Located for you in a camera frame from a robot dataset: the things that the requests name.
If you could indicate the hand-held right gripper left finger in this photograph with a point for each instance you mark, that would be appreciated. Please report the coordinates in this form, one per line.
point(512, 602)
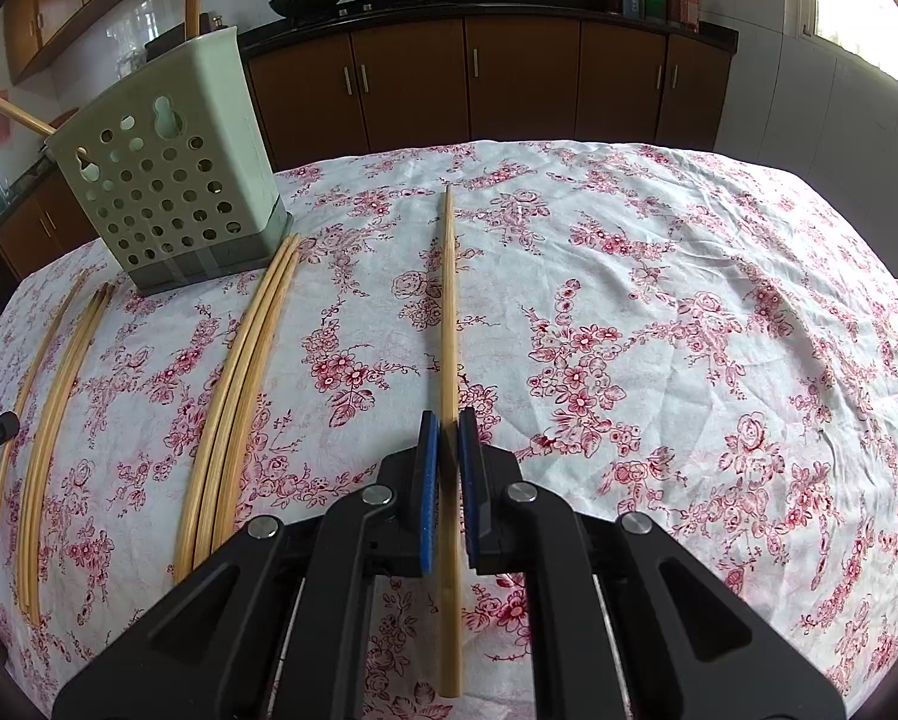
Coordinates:
point(428, 495)

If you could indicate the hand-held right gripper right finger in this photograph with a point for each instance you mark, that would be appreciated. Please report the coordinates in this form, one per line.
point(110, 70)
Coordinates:
point(470, 495)

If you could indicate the green perforated utensil holder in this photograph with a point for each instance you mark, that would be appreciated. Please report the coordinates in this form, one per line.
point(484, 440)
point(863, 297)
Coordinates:
point(194, 127)

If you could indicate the brown kitchen base cabinets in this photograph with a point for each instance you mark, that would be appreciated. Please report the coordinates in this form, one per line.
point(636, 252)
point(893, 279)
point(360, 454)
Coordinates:
point(494, 82)
point(51, 225)

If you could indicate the red floral tablecloth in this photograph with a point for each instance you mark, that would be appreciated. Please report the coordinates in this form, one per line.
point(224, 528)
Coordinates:
point(644, 315)

